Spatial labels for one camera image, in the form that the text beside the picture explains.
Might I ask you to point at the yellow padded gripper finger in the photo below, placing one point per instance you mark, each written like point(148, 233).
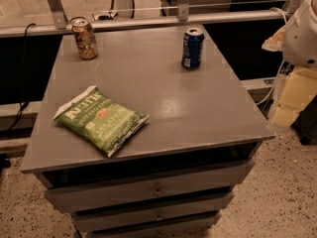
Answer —
point(274, 43)
point(299, 90)

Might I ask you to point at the blue pepsi can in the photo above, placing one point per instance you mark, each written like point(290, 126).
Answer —
point(192, 48)

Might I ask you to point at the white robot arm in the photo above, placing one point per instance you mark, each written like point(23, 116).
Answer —
point(297, 40)

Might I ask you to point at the brown patterned soda can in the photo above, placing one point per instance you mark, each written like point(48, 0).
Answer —
point(85, 38)

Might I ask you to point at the grey drawer cabinet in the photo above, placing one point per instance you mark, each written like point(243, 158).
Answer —
point(196, 118)

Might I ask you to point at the green jalapeno chip bag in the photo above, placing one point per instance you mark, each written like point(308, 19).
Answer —
point(100, 120)

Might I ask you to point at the bottom grey drawer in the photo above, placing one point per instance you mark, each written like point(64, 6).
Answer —
point(157, 229)

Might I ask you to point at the grey drawer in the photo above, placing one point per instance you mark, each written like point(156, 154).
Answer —
point(157, 229)
point(152, 210)
point(121, 191)

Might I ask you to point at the grey metal railing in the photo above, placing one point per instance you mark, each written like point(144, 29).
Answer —
point(52, 17)

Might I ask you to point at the middle grey drawer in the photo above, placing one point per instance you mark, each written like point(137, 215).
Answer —
point(152, 210)

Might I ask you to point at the top grey drawer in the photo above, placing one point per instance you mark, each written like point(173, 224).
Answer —
point(121, 191)

